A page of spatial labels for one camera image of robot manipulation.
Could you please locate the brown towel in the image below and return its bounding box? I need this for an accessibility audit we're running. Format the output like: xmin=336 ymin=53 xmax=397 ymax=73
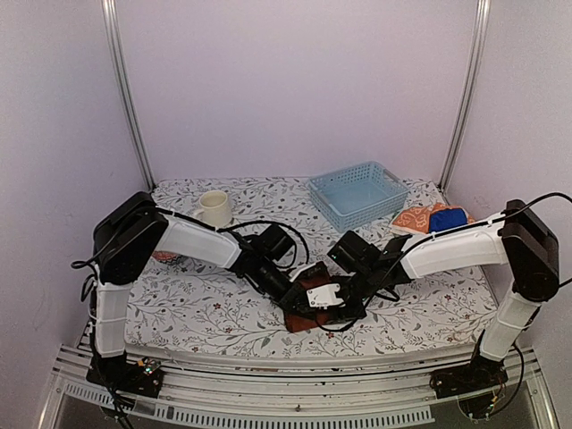
xmin=283 ymin=261 xmax=335 ymax=333

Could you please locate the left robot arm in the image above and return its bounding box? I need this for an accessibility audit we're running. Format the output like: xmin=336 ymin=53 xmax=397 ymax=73
xmin=93 ymin=191 xmax=312 ymax=388

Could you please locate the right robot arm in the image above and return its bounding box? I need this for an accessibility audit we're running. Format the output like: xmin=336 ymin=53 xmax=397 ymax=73
xmin=328 ymin=199 xmax=560 ymax=390

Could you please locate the orange patterned towel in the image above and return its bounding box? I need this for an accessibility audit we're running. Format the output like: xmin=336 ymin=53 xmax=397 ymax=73
xmin=390 ymin=203 xmax=475 ymax=234

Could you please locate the light blue plastic basket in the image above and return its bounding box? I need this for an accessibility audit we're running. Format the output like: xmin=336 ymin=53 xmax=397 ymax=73
xmin=307 ymin=162 xmax=409 ymax=233

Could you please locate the blue towel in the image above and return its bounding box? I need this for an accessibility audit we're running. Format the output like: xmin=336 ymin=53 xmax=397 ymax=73
xmin=428 ymin=208 xmax=468 ymax=232

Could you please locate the cream ceramic mug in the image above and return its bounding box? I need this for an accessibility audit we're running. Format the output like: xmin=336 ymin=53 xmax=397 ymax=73
xmin=193 ymin=190 xmax=232 ymax=228

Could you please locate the red patterned small bowl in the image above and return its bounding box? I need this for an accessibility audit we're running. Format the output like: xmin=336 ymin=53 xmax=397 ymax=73
xmin=152 ymin=251 xmax=184 ymax=265

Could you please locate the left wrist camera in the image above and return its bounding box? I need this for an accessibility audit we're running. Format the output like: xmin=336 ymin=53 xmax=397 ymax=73
xmin=256 ymin=224 xmax=295 ymax=261

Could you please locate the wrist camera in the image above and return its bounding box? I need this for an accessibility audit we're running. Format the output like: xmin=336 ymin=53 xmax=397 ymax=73
xmin=256 ymin=224 xmax=295 ymax=261
xmin=306 ymin=283 xmax=345 ymax=309

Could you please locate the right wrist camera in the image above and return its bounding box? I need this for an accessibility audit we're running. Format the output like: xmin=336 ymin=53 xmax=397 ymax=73
xmin=306 ymin=283 xmax=345 ymax=309

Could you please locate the front aluminium rail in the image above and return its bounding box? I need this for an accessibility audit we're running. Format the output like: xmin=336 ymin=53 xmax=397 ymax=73
xmin=39 ymin=343 xmax=555 ymax=429

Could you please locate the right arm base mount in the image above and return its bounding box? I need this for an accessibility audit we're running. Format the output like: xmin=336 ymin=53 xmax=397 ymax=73
xmin=429 ymin=351 xmax=509 ymax=399

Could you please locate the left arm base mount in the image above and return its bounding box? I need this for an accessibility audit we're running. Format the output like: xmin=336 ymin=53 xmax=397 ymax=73
xmin=86 ymin=354 xmax=164 ymax=399

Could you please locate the right aluminium frame post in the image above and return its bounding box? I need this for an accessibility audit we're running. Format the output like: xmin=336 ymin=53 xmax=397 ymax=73
xmin=439 ymin=0 xmax=492 ymax=192

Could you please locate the aluminium frame post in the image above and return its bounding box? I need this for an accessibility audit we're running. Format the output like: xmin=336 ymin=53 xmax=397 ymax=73
xmin=439 ymin=0 xmax=492 ymax=192
xmin=101 ymin=0 xmax=156 ymax=190

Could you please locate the left aluminium frame post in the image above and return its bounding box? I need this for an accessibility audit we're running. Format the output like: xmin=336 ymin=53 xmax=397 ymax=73
xmin=101 ymin=0 xmax=156 ymax=190

